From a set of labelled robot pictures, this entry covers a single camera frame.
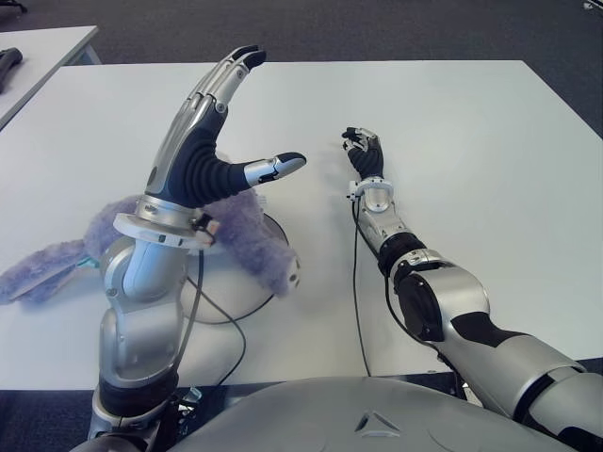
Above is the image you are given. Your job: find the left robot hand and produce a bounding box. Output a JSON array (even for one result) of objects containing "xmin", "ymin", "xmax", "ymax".
[{"xmin": 142, "ymin": 44, "xmax": 308, "ymax": 209}]

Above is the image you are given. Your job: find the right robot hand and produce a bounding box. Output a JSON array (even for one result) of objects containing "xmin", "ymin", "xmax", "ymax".
[{"xmin": 341, "ymin": 125, "xmax": 385, "ymax": 182}]

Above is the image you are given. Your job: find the purple plush bunny doll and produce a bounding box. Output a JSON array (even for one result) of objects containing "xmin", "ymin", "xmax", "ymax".
[{"xmin": 0, "ymin": 191, "xmax": 303, "ymax": 306}]

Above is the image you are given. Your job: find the white plate with dark rim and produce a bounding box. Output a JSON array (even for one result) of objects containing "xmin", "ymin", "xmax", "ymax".
[{"xmin": 180, "ymin": 211, "xmax": 291, "ymax": 326}]

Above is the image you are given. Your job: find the white side table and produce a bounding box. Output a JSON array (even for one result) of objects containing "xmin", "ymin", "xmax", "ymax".
[{"xmin": 0, "ymin": 25, "xmax": 101, "ymax": 132}]

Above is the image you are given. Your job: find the small black object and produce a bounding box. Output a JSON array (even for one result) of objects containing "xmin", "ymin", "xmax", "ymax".
[{"xmin": 0, "ymin": 46, "xmax": 24, "ymax": 94}]

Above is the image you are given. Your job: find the metal table caster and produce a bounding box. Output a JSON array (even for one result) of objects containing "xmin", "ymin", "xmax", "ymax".
[{"xmin": 180, "ymin": 385, "xmax": 204, "ymax": 427}]

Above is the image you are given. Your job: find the grey robot torso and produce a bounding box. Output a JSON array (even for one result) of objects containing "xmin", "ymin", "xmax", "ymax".
[{"xmin": 168, "ymin": 375, "xmax": 572, "ymax": 452}]

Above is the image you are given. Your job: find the long black wrist cable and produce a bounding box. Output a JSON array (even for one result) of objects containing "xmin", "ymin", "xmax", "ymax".
[{"xmin": 350, "ymin": 195, "xmax": 373, "ymax": 378}]

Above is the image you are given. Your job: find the thick black cable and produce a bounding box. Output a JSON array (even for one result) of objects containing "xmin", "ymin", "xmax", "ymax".
[{"xmin": 174, "ymin": 248, "xmax": 205, "ymax": 362}]

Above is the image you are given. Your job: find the black elbow loop cable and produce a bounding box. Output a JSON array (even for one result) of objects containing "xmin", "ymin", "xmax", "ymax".
[{"xmin": 384, "ymin": 271, "xmax": 438, "ymax": 350}]

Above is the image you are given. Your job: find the thin black cable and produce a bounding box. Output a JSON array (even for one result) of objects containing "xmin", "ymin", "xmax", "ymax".
[{"xmin": 186, "ymin": 275, "xmax": 249, "ymax": 387}]

